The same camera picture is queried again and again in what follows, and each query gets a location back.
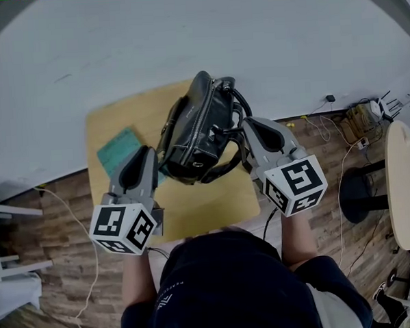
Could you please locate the person's right forearm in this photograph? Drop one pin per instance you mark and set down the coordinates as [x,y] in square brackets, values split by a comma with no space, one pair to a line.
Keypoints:
[298,240]

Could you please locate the round wooden table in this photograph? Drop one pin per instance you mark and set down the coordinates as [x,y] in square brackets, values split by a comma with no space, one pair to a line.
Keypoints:
[405,200]

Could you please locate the person's dark blue shirt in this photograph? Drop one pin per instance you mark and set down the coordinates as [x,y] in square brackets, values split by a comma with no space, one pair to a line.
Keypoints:
[231,278]

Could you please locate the small black adapter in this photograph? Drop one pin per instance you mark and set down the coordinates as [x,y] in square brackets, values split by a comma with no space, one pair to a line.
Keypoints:
[330,98]

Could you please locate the black stand with disc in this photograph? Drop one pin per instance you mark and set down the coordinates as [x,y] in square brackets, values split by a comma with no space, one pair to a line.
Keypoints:
[390,277]

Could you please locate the dark table base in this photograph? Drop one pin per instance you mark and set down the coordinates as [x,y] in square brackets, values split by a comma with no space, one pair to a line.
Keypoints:
[159,220]

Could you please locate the black leather handbag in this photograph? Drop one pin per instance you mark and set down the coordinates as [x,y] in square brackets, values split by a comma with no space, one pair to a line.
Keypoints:
[203,125]

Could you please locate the teal book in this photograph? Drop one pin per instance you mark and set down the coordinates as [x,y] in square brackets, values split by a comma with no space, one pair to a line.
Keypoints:
[118,150]

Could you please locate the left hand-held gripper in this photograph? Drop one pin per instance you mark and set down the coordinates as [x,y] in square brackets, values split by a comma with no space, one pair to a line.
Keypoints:
[115,226]

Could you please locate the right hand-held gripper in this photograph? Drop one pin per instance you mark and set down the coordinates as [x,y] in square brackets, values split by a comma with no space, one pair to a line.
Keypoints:
[295,186]

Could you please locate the white router black antennas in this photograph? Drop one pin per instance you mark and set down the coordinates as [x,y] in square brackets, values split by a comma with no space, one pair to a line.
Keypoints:
[380,107]

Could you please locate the white metal rack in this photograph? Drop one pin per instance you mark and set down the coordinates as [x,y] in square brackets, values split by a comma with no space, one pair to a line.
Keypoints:
[15,211]

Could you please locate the person's left forearm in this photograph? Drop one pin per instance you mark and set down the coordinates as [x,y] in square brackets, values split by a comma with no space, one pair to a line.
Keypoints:
[137,283]

